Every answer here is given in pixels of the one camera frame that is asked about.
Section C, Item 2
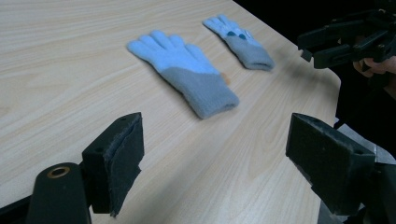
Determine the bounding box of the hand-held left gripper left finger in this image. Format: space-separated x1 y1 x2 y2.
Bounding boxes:
82 112 145 217

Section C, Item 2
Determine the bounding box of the plain blue knit glove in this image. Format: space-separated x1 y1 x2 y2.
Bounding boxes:
126 30 240 120

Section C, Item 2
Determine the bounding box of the blue knit glove with dots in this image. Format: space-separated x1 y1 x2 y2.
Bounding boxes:
203 14 276 71

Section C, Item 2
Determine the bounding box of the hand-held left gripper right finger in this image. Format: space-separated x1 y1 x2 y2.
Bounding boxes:
285 112 376 217

